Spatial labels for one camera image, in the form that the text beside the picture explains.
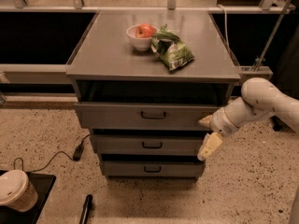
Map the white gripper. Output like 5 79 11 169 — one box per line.
197 107 238 161

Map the grey top drawer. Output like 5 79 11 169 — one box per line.
75 102 217 131

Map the grey drawer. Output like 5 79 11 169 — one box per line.
75 102 217 131
91 129 206 156
99 154 205 179

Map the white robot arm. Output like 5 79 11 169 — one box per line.
198 77 299 224

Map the grey drawer cabinet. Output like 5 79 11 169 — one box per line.
65 8 243 181

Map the grey bottom drawer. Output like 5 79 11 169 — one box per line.
99 154 205 179

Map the grey middle drawer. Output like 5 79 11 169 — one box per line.
91 129 206 156

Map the green chip bag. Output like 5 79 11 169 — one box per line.
151 24 194 72

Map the white bowl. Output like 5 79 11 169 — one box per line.
126 24 151 51

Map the red apple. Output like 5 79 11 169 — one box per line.
135 23 156 38

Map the black stick object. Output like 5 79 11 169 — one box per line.
79 194 93 224

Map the black tray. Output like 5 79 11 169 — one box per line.
0 170 56 224

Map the paper coffee cup with lid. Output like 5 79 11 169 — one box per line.
0 170 38 212

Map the white cable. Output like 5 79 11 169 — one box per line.
216 4 233 56

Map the black power cable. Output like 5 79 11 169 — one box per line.
12 133 92 174

